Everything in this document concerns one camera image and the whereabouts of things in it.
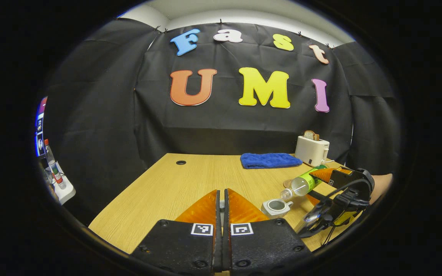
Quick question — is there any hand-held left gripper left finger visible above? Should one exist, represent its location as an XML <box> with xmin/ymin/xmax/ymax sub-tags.
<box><xmin>131</xmin><ymin>189</ymin><xmax>222</xmax><ymax>273</ymax></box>

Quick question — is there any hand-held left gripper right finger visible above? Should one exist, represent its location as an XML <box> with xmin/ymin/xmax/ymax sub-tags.
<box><xmin>223</xmin><ymin>188</ymin><xmax>313</xmax><ymax>275</ymax></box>

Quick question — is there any clear green label water bottle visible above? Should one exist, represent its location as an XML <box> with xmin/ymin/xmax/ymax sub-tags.
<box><xmin>280</xmin><ymin>165</ymin><xmax>327</xmax><ymax>200</ymax></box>

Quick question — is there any white teacup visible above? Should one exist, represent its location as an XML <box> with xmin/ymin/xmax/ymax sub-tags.
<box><xmin>261</xmin><ymin>199</ymin><xmax>294</xmax><ymax>219</ymax></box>

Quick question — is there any red cap clear bottle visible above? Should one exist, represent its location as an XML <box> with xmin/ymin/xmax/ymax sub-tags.
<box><xmin>45</xmin><ymin>139</ymin><xmax>67</xmax><ymax>189</ymax></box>

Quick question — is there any white toaster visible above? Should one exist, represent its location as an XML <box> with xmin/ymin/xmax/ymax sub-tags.
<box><xmin>295</xmin><ymin>136</ymin><xmax>330</xmax><ymax>167</ymax></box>

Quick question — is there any blue towel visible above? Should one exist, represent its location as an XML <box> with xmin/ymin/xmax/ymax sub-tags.
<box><xmin>240</xmin><ymin>153</ymin><xmax>303</xmax><ymax>169</ymax></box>

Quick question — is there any white box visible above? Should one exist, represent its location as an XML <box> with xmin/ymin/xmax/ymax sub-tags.
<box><xmin>51</xmin><ymin>161</ymin><xmax>76</xmax><ymax>205</ymax></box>

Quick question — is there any colourful screen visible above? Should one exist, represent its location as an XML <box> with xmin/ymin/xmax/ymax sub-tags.
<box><xmin>35</xmin><ymin>96</ymin><xmax>49</xmax><ymax>158</ymax></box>

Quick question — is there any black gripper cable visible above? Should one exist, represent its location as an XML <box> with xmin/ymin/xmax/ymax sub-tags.
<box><xmin>323</xmin><ymin>178</ymin><xmax>363</xmax><ymax>246</ymax></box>

